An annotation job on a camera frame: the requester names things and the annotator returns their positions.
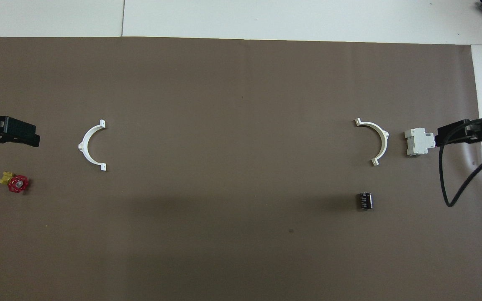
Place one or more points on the white circuit breaker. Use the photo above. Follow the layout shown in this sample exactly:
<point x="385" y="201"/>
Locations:
<point x="419" y="142"/>

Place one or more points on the black cylindrical capacitor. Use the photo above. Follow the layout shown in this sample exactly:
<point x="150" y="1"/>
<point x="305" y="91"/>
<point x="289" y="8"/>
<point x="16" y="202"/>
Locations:
<point x="365" y="200"/>

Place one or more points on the brown paper table mat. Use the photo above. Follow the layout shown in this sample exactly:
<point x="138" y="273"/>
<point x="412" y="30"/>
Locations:
<point x="241" y="104"/>

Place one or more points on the white half pipe clamp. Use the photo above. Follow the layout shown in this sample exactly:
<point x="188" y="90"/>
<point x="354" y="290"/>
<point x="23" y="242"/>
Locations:
<point x="382" y="140"/>
<point x="84" y="144"/>

